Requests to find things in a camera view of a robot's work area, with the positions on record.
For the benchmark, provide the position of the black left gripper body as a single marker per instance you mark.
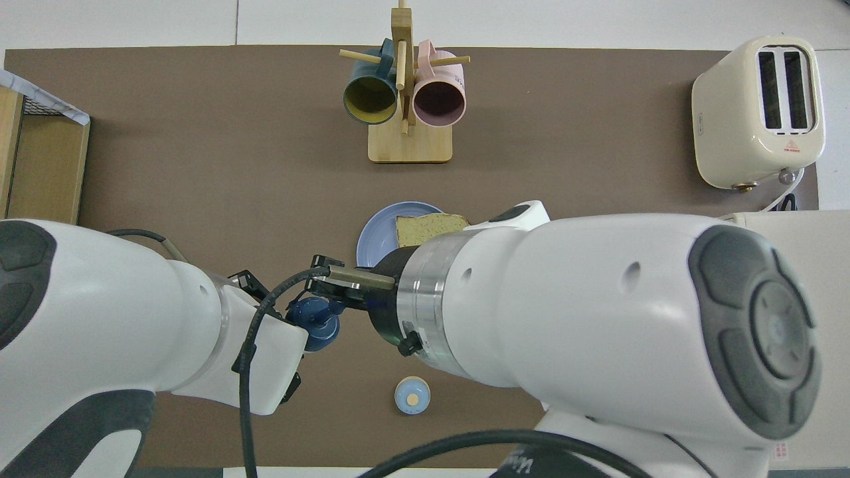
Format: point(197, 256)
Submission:
point(242, 364)

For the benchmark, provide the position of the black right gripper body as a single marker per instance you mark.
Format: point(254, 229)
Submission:
point(385, 292)

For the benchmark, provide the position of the translucent squeeze bottle blue cap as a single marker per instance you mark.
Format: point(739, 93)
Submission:
point(315, 328)

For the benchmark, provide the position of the toasted bread slice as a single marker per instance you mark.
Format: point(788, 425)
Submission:
point(428, 229)

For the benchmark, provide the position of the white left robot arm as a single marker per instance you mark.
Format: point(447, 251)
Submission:
point(99, 305)

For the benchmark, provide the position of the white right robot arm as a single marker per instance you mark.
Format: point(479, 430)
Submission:
point(597, 305)

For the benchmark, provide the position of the blue round plate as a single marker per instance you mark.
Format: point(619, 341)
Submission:
point(378, 232)

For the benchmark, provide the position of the wooden mug tree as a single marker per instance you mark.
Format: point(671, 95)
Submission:
point(410, 143)

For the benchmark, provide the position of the dark teal mug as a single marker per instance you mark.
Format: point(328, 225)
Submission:
point(370, 99)

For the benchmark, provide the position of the pink ribbed mug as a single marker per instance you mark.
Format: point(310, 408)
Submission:
point(438, 99)

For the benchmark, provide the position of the wooden two-tier shelf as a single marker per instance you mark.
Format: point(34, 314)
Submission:
point(46, 179)

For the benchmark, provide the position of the brown table mat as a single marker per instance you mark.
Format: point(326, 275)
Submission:
point(564, 133)

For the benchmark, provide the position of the cream two-slot toaster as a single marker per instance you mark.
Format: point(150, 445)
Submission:
point(727, 126)

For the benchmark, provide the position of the white toaster oven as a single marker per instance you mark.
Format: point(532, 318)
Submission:
point(830, 239)

